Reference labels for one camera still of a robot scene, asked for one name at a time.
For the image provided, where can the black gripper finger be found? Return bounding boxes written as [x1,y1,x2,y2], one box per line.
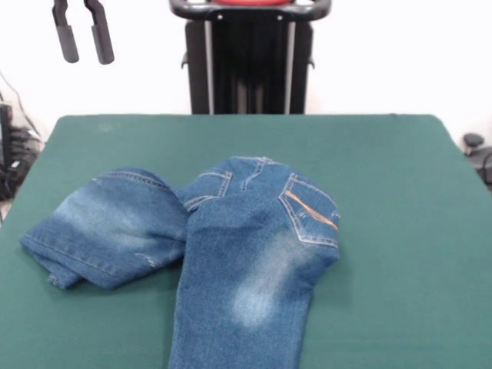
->
[83,0,116,65]
[52,0,81,64]

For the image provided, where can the blue denim jeans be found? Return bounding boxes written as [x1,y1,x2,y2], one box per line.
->
[18,155,341,369]

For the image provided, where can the black equipment box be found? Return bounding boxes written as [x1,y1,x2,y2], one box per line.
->
[0,102,12,170]

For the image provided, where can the dark green table cloth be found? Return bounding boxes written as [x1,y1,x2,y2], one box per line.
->
[0,113,492,369]

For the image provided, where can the black cable bundle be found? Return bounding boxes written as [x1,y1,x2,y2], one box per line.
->
[0,126,42,201]

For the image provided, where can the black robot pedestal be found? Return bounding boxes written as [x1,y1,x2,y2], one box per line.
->
[168,0,332,115]

